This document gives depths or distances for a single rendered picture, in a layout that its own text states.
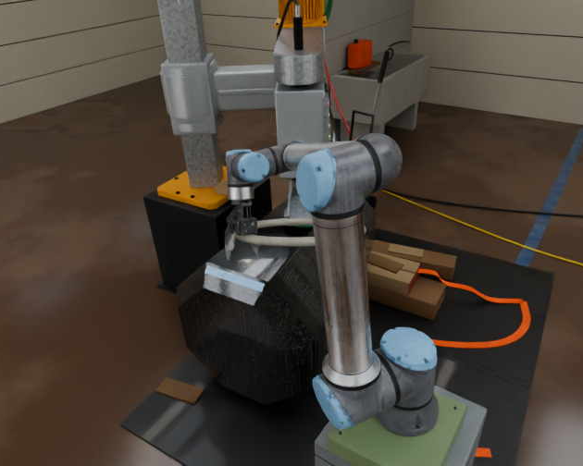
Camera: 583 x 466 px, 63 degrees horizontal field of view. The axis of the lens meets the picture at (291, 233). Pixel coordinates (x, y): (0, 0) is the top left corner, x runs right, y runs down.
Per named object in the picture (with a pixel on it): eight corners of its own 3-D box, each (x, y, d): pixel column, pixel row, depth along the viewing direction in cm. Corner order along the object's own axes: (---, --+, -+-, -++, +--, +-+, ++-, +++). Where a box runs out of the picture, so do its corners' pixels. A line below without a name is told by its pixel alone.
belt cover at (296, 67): (281, 49, 284) (279, 19, 275) (323, 47, 282) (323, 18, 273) (270, 96, 203) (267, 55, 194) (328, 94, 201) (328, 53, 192)
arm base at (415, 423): (447, 398, 142) (450, 375, 137) (424, 447, 130) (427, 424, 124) (389, 374, 152) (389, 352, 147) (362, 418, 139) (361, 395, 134)
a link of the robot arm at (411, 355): (445, 393, 132) (451, 348, 123) (395, 419, 127) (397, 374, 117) (411, 358, 144) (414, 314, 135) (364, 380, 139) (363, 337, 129)
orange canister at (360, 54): (341, 71, 518) (342, 40, 501) (363, 62, 553) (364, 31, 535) (359, 74, 507) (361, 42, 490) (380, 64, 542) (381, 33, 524)
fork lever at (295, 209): (286, 163, 259) (285, 154, 256) (321, 162, 258) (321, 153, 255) (279, 226, 199) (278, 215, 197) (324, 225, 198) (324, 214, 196)
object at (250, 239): (243, 225, 202) (243, 218, 201) (359, 223, 199) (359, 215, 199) (222, 248, 154) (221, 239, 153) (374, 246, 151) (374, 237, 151)
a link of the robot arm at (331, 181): (397, 418, 125) (387, 146, 92) (340, 447, 120) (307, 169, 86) (365, 382, 138) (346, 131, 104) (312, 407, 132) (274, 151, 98)
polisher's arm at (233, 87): (161, 120, 272) (153, 76, 259) (174, 103, 301) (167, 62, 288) (290, 116, 270) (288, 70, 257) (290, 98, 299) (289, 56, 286)
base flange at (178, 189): (155, 194, 307) (153, 188, 305) (203, 165, 342) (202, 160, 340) (213, 211, 285) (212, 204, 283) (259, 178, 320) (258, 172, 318)
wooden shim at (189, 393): (155, 392, 263) (155, 390, 262) (166, 378, 271) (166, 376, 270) (194, 404, 255) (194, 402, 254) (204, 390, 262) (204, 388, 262)
